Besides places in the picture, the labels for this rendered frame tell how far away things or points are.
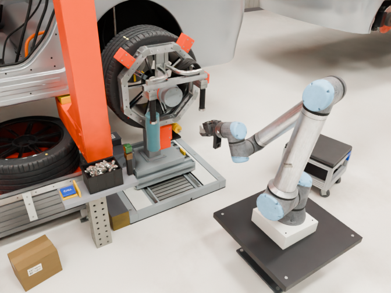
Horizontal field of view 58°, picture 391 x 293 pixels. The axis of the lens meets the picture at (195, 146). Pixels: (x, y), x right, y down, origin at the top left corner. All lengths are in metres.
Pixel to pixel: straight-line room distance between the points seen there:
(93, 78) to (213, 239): 1.26
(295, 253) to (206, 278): 0.55
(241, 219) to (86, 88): 1.14
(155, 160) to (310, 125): 1.44
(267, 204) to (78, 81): 1.15
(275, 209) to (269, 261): 0.31
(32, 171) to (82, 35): 0.92
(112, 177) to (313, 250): 1.17
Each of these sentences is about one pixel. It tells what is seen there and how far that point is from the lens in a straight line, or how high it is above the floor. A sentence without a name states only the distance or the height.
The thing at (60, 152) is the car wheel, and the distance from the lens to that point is 2.40.
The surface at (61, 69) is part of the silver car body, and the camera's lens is 2.50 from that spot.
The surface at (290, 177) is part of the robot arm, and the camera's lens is 1.68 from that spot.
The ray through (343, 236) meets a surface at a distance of 2.18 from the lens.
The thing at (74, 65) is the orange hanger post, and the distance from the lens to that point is 1.93.
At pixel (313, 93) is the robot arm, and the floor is 1.19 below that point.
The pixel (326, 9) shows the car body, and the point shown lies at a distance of 4.36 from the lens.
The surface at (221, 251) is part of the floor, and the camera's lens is 2.33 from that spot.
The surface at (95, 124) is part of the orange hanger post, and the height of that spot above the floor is 0.77.
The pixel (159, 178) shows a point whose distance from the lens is 2.65.
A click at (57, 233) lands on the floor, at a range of 2.55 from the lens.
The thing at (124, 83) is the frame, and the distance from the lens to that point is 2.15.
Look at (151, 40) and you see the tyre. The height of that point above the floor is 1.14.
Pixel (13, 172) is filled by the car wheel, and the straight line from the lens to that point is 2.37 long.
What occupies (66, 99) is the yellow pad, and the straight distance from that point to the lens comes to 2.55.
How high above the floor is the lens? 1.76
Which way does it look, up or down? 33 degrees down
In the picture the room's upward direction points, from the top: 2 degrees clockwise
